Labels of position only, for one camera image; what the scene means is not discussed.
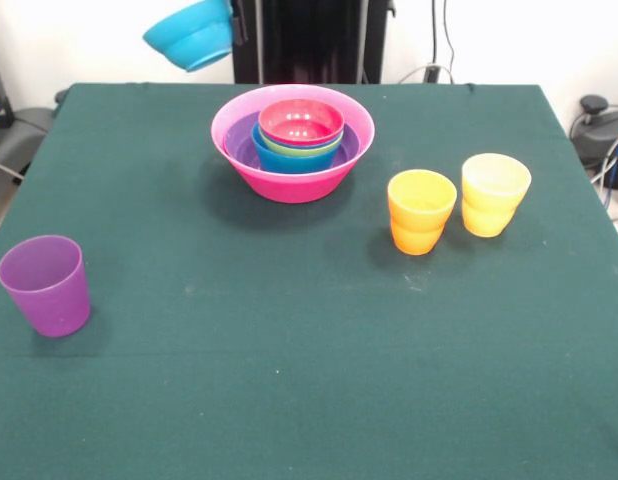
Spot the green bowl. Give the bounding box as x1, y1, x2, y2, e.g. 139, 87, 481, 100
261, 133, 343, 159

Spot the yellow cup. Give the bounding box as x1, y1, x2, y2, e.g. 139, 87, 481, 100
461, 153, 533, 216

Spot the blue ringed flat-bottom bowl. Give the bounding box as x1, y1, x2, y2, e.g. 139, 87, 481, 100
251, 124, 340, 175

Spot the large pink bowl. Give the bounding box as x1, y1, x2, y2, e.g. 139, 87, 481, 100
210, 83, 377, 205

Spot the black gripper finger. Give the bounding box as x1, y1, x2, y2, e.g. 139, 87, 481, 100
229, 0, 250, 49

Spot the small red-pink bowl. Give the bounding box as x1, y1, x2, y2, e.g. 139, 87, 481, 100
257, 98, 346, 148

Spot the dark green tablecloth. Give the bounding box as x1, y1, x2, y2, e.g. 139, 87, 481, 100
0, 82, 618, 480

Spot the cyan bowl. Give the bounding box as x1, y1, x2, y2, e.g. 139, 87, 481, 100
141, 0, 236, 74

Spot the purple bowl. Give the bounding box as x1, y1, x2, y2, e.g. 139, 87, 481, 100
223, 107, 362, 174

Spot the purple cup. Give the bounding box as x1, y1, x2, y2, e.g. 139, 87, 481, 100
0, 234, 92, 339

